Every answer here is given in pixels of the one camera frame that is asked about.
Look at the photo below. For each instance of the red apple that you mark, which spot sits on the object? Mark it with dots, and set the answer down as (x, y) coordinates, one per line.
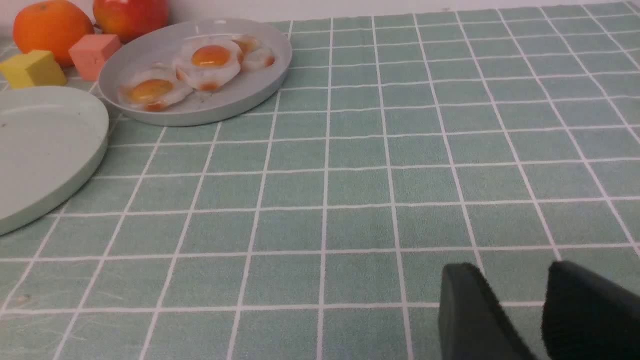
(130, 19)

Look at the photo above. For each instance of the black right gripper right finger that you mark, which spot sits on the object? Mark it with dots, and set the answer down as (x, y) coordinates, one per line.
(588, 317)

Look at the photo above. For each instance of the orange fruit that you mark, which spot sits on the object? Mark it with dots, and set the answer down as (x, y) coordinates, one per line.
(51, 25)

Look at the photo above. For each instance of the light green plate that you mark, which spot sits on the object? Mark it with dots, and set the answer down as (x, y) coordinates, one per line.
(52, 140)

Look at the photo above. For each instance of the yellow foam block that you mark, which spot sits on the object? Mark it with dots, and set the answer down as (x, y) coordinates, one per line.
(33, 69)

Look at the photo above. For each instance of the green checkered tablecloth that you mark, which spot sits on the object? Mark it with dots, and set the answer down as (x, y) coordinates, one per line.
(316, 225)

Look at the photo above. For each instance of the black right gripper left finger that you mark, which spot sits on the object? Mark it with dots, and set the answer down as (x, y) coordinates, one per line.
(472, 324)

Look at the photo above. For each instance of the grey plate with eggs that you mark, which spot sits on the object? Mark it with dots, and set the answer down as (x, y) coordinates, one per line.
(242, 93)

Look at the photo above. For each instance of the salmon pink foam cube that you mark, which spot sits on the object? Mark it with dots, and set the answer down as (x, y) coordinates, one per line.
(91, 52)

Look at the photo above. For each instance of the fried egg toy back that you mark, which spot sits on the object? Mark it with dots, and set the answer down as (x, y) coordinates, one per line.
(255, 54)

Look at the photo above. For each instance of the fried egg toy front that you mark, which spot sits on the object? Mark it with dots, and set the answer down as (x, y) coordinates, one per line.
(153, 89)

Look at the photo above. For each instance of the fried egg toy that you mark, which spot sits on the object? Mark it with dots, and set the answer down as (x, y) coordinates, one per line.
(153, 89)
(207, 63)
(255, 54)

